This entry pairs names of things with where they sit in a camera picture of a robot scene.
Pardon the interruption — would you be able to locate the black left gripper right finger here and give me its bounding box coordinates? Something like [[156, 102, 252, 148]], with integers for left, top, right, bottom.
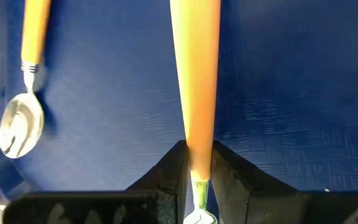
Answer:
[[211, 139, 298, 224]]

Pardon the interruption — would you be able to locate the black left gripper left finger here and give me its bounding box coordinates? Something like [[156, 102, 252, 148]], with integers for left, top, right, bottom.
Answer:
[[125, 139, 191, 224]]

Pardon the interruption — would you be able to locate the fork with orange handle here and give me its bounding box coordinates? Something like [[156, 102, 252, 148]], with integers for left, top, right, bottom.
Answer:
[[169, 0, 222, 224]]

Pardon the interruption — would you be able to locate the spoon with orange handle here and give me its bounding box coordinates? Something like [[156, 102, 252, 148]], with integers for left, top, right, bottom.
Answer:
[[0, 0, 53, 160]]

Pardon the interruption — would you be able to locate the blue plastic tray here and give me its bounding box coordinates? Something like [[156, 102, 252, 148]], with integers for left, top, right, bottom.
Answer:
[[0, 0, 358, 205]]

